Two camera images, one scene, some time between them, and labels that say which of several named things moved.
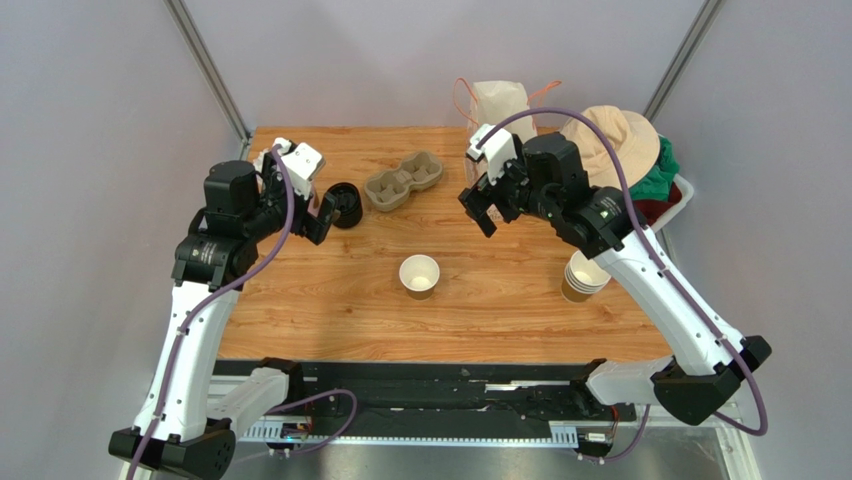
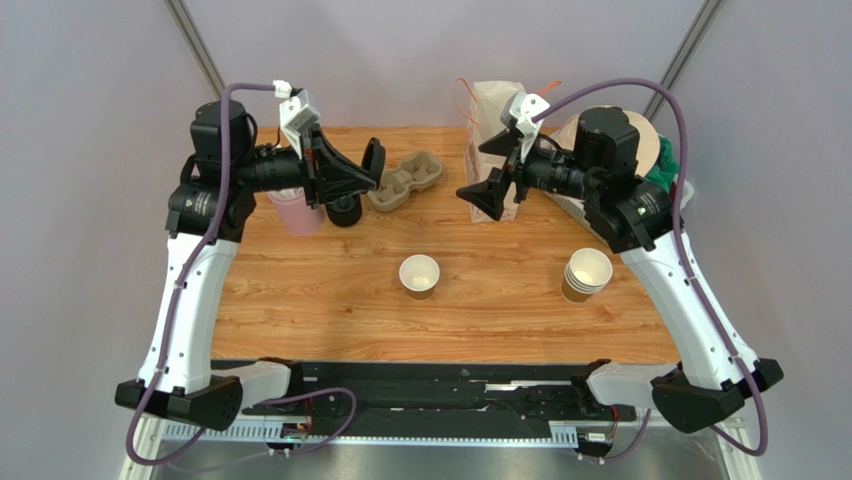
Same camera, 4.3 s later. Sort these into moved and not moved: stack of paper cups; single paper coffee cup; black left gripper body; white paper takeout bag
Moved: black left gripper body
Not moved: single paper coffee cup; stack of paper cups; white paper takeout bag
